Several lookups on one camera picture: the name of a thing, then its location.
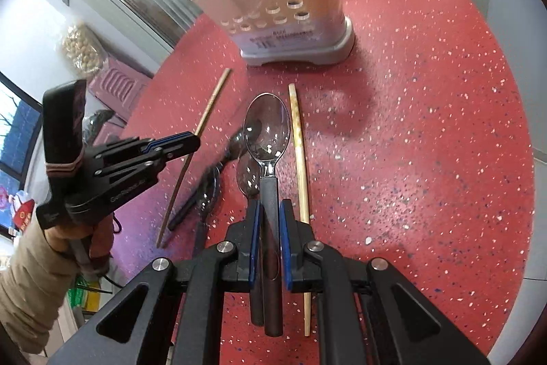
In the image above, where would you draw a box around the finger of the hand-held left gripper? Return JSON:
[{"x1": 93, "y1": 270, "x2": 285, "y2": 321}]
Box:
[
  {"x1": 86, "y1": 132, "x2": 201, "y2": 174},
  {"x1": 96, "y1": 143, "x2": 200, "y2": 181}
]

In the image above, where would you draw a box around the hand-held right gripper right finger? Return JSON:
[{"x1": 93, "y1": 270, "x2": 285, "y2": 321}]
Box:
[{"x1": 280, "y1": 199, "x2": 492, "y2": 365}]

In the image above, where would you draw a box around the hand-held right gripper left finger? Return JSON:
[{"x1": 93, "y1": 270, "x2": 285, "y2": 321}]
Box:
[{"x1": 47, "y1": 200, "x2": 262, "y2": 365}]

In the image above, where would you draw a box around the plain wooden chopstick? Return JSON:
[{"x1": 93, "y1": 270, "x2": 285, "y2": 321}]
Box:
[{"x1": 156, "y1": 68, "x2": 232, "y2": 249}]

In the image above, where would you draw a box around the clear spoon with black handle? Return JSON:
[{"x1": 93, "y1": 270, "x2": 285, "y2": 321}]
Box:
[
  {"x1": 243, "y1": 92, "x2": 291, "y2": 337},
  {"x1": 235, "y1": 153, "x2": 266, "y2": 326},
  {"x1": 192, "y1": 172, "x2": 223, "y2": 259},
  {"x1": 168, "y1": 128, "x2": 249, "y2": 232}
]

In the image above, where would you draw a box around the yellow patterned wooden chopstick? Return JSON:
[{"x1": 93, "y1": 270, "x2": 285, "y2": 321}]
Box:
[{"x1": 288, "y1": 83, "x2": 312, "y2": 337}]

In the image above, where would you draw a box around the person's left forearm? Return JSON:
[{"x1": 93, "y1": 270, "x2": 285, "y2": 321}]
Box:
[{"x1": 0, "y1": 220, "x2": 84, "y2": 359}]

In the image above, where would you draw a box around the person's left hand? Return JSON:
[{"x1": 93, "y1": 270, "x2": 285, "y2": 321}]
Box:
[{"x1": 45, "y1": 215, "x2": 117, "y2": 276}]

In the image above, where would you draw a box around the pink plastic stool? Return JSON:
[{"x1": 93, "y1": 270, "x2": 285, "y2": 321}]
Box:
[{"x1": 88, "y1": 53, "x2": 152, "y2": 122}]

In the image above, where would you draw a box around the red packaged item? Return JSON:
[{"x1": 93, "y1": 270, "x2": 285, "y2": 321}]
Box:
[{"x1": 0, "y1": 183, "x2": 37, "y2": 235}]

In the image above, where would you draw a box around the bag of beige balls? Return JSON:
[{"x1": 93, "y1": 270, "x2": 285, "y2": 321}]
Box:
[{"x1": 61, "y1": 23, "x2": 105, "y2": 77}]

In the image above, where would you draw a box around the green package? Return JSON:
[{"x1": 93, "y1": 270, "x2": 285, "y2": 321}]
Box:
[{"x1": 66, "y1": 275, "x2": 103, "y2": 310}]

